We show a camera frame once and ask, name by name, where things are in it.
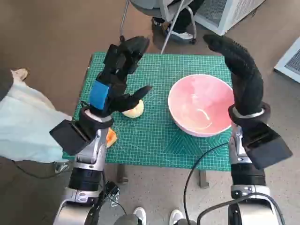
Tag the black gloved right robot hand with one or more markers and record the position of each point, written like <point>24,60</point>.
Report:
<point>246,82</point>

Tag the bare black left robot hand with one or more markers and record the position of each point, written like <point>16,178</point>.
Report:
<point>99,93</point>

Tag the round toy bread bun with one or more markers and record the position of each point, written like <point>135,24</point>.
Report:
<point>134,112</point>

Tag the long twisted toy bread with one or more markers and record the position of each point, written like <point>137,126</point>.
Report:
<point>112,138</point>

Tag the pink bowl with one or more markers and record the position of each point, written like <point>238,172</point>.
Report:
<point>199,98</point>

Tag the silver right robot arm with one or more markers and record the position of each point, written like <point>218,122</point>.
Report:
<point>248,175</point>

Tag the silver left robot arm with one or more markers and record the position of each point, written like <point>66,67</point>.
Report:
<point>84,178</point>

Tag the white flat framed unit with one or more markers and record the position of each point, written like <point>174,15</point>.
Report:
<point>288,63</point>

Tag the white cabinet with mesh grille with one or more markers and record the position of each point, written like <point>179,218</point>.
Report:
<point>234,14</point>

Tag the green cutting mat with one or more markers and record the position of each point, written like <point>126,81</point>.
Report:
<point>152,140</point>

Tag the silver metal clamp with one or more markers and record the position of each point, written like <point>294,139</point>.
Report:
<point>61,167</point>

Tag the dark metal table leg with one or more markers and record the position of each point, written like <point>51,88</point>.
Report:
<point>122,174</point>
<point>204,179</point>

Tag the person seated on chair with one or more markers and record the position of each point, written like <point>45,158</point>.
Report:
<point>185,21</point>

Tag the silver metal rod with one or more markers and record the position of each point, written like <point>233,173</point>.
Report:
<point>170,28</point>

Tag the black metal bar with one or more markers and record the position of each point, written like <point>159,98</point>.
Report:
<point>112,187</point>

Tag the grey office chair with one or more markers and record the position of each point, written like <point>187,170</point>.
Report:
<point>145,3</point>

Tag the white shoe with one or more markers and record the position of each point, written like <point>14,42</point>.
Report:
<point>140,214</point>
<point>175,214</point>

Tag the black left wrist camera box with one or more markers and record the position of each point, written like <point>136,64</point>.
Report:
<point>70,137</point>

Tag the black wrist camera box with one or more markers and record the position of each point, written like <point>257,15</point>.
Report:
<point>269,145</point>
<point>70,137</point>

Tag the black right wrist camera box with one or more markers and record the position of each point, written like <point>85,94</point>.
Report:
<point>269,145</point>

